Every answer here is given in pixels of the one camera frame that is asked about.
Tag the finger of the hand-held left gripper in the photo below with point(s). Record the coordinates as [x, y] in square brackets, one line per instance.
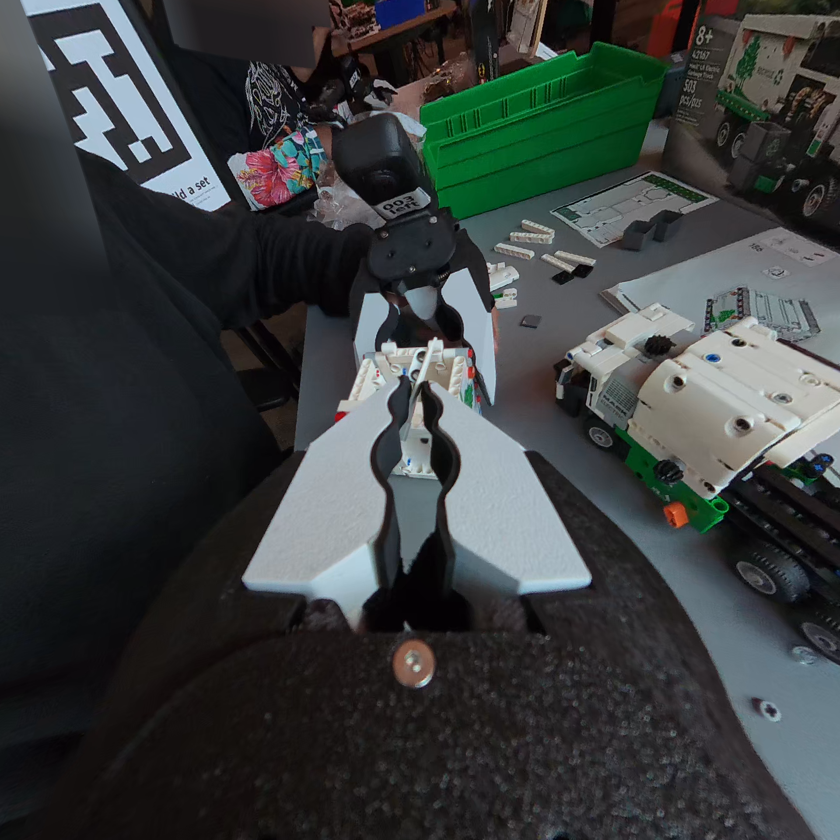
[369, 321]
[476, 328]

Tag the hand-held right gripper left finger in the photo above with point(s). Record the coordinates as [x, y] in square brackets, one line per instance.
[315, 512]

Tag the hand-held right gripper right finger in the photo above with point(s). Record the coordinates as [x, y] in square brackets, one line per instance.
[512, 518]

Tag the white lego tailgate module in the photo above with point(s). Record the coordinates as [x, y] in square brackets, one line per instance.
[387, 387]

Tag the small white lego connector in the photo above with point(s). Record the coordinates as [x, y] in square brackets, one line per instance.
[415, 413]

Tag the person's left forearm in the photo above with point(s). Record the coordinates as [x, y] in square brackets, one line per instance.
[216, 249]

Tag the white green lego piece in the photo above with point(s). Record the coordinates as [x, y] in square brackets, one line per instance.
[506, 299]

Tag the white lego beam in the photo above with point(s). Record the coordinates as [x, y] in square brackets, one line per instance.
[538, 228]
[556, 262]
[576, 257]
[531, 237]
[516, 250]

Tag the grey lego bin piece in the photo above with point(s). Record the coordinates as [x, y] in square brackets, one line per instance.
[649, 233]

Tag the white green lego truck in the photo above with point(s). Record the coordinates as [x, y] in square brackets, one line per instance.
[715, 407]

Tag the lego instruction booklet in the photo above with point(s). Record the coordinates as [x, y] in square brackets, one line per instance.
[754, 269]

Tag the lego set box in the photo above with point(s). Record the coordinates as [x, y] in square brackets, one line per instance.
[761, 98]

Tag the clear plastic bag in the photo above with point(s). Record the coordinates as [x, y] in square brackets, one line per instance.
[331, 207]

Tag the floral printed cloth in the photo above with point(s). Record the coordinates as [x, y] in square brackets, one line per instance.
[275, 167]

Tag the green plastic bin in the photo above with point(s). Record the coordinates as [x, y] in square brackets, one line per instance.
[538, 131]

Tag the instruction sheet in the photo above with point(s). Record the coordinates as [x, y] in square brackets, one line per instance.
[630, 207]

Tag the person's black clothed torso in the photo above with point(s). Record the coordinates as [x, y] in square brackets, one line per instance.
[98, 492]

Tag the tall black box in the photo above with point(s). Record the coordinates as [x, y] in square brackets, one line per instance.
[487, 39]

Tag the blue plastic bin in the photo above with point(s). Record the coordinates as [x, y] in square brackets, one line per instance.
[397, 12]

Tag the silver metal nut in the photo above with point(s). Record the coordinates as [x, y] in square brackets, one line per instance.
[766, 709]

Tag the black white marker sign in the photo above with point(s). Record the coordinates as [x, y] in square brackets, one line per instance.
[124, 85]

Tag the white lego bracket piece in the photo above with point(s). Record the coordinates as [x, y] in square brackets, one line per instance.
[504, 274]

